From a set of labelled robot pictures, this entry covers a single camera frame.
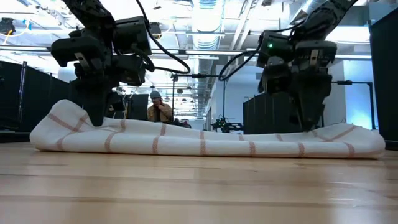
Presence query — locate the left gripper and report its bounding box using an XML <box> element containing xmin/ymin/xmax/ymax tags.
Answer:
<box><xmin>50</xmin><ymin>28</ymin><xmax>147</xmax><ymax>128</ymax></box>

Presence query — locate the tall black partition panel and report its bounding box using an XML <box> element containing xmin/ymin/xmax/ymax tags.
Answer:
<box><xmin>369</xmin><ymin>9</ymin><xmax>398</xmax><ymax>142</ymax></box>

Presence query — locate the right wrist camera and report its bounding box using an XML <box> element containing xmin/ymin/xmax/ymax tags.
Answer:
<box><xmin>257</xmin><ymin>30</ymin><xmax>295</xmax><ymax>68</ymax></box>

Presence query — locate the silver ventilation duct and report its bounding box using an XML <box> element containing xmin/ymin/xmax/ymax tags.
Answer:
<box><xmin>190</xmin><ymin>0</ymin><xmax>225</xmax><ymax>52</ymax></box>

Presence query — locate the black screen panel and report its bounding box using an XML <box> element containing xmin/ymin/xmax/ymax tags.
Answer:
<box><xmin>107</xmin><ymin>93</ymin><xmax>150</xmax><ymax>121</ymax></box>

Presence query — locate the angled silver duct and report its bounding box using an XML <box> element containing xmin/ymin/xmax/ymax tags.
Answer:
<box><xmin>289</xmin><ymin>0</ymin><xmax>321</xmax><ymax>25</ymax></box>

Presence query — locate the black ceiling device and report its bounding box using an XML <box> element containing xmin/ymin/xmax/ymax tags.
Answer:
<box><xmin>0</xmin><ymin>17</ymin><xmax>16</xmax><ymax>36</ymax></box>
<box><xmin>149</xmin><ymin>21</ymin><xmax>163</xmax><ymax>40</ymax></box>

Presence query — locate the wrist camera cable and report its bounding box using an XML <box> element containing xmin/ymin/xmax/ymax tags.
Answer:
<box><xmin>217</xmin><ymin>29</ymin><xmax>301</xmax><ymax>82</ymax></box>
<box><xmin>135</xmin><ymin>0</ymin><xmax>192</xmax><ymax>75</ymax></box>

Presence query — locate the black gantry frame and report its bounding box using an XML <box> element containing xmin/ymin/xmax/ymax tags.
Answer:
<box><xmin>331</xmin><ymin>80</ymin><xmax>374</xmax><ymax>131</ymax></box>
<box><xmin>170</xmin><ymin>73</ymin><xmax>226</xmax><ymax>125</ymax></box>

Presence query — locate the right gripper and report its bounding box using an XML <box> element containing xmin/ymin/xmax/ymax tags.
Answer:
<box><xmin>257</xmin><ymin>40</ymin><xmax>339</xmax><ymax>132</ymax></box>

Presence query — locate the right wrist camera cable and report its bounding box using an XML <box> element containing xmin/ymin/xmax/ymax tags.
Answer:
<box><xmin>217</xmin><ymin>29</ymin><xmax>301</xmax><ymax>82</ymax></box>

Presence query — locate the person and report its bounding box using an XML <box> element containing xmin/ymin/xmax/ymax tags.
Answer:
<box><xmin>146</xmin><ymin>90</ymin><xmax>174</xmax><ymax>123</ymax></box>

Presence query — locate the white towel with red grid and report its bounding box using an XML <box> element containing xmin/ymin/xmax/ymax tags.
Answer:
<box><xmin>29</xmin><ymin>98</ymin><xmax>386</xmax><ymax>160</ymax></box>

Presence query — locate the long ceiling light strip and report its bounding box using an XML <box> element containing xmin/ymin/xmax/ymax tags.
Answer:
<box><xmin>0</xmin><ymin>45</ymin><xmax>373</xmax><ymax>60</ymax></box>

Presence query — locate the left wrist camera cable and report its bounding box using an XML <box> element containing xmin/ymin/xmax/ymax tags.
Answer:
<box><xmin>135</xmin><ymin>0</ymin><xmax>192</xmax><ymax>75</ymax></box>

